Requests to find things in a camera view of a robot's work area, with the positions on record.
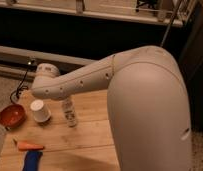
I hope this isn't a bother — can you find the small white bottle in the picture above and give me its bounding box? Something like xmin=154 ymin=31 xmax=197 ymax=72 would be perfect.
xmin=62 ymin=97 xmax=77 ymax=127

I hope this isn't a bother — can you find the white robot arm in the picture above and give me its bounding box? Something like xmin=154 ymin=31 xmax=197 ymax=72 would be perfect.
xmin=31 ymin=46 xmax=192 ymax=171

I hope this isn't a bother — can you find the white paper cup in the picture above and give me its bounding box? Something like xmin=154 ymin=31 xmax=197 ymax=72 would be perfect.
xmin=30 ymin=99 xmax=51 ymax=123

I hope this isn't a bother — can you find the red bowl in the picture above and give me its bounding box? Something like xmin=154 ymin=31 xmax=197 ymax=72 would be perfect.
xmin=0 ymin=104 xmax=26 ymax=129

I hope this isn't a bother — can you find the orange toy carrot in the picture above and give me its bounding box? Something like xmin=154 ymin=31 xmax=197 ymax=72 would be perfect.
xmin=13 ymin=140 xmax=44 ymax=151

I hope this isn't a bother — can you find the blue cloth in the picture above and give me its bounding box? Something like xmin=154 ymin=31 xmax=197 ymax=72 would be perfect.
xmin=22 ymin=151 xmax=43 ymax=171

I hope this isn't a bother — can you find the metal pole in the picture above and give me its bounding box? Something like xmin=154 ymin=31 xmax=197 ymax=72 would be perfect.
xmin=160 ymin=0 xmax=183 ymax=48

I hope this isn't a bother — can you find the black cable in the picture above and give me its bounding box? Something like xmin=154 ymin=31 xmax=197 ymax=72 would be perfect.
xmin=9 ymin=59 xmax=35 ymax=104

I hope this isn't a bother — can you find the long grey baseboard rail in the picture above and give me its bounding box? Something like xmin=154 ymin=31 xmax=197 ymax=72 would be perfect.
xmin=0 ymin=46 xmax=93 ymax=68

